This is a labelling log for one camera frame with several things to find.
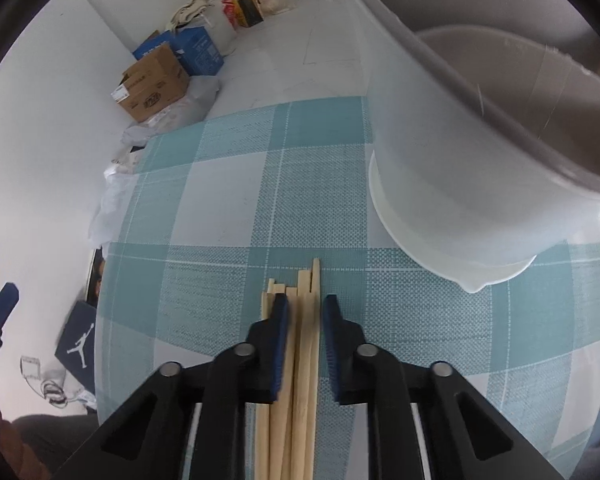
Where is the white plastic sheeting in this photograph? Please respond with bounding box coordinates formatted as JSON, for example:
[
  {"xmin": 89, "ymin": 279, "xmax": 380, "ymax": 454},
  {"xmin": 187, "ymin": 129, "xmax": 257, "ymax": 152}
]
[{"xmin": 89, "ymin": 75, "xmax": 221, "ymax": 248}]

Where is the black cable bundle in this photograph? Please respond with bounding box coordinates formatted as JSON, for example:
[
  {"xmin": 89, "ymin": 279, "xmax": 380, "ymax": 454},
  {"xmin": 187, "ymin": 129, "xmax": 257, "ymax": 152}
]
[{"xmin": 40, "ymin": 379, "xmax": 69, "ymax": 405}]

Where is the pile of wooden chopsticks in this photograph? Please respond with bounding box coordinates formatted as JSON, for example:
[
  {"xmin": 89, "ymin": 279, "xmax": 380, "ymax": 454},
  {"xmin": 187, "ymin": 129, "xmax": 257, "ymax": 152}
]
[{"xmin": 254, "ymin": 257, "xmax": 323, "ymax": 480}]

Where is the cream tote bag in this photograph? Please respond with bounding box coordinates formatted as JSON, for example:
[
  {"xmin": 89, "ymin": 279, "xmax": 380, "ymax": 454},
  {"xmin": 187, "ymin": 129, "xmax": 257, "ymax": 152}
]
[{"xmin": 166, "ymin": 0, "xmax": 216, "ymax": 36}]

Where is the dark cloth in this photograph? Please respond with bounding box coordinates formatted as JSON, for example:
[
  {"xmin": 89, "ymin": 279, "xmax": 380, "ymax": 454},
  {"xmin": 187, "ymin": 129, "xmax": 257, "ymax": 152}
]
[{"xmin": 12, "ymin": 412, "xmax": 102, "ymax": 480}]

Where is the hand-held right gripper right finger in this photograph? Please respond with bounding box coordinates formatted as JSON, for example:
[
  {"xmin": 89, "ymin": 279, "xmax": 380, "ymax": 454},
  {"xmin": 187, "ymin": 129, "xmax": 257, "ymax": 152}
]
[{"xmin": 320, "ymin": 294, "xmax": 566, "ymax": 480}]

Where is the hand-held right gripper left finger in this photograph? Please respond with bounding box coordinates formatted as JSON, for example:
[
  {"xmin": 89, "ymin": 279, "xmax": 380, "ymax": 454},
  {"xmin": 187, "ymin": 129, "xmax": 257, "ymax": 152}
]
[{"xmin": 52, "ymin": 292, "xmax": 291, "ymax": 480}]

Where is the person's left hand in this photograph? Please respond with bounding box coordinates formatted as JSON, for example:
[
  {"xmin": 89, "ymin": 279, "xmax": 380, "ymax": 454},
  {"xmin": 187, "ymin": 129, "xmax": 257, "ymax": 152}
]
[{"xmin": 0, "ymin": 399, "xmax": 48, "ymax": 480}]

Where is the teal checkered tablecloth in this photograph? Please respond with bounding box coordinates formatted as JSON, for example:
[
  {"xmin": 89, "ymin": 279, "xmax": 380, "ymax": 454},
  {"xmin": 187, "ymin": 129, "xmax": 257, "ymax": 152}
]
[{"xmin": 94, "ymin": 96, "xmax": 600, "ymax": 480}]

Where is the blue cardboard box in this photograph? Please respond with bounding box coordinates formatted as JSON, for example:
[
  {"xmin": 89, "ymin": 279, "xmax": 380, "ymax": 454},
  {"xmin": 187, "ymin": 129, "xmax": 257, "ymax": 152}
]
[{"xmin": 132, "ymin": 26, "xmax": 226, "ymax": 77}]

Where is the brown cardboard box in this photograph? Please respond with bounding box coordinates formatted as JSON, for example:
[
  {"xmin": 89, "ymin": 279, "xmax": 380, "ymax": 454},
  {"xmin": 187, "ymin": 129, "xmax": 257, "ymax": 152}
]
[{"xmin": 111, "ymin": 42, "xmax": 191, "ymax": 123}]

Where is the dark blue shoe bag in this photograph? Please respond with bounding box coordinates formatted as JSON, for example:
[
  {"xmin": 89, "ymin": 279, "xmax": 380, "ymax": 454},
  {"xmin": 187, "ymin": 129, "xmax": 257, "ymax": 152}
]
[{"xmin": 55, "ymin": 301, "xmax": 99, "ymax": 391}]

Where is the white and grey utensil holder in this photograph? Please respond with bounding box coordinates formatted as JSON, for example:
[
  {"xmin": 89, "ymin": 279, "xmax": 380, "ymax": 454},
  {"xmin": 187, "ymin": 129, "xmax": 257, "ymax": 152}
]
[{"xmin": 337, "ymin": 0, "xmax": 600, "ymax": 295}]

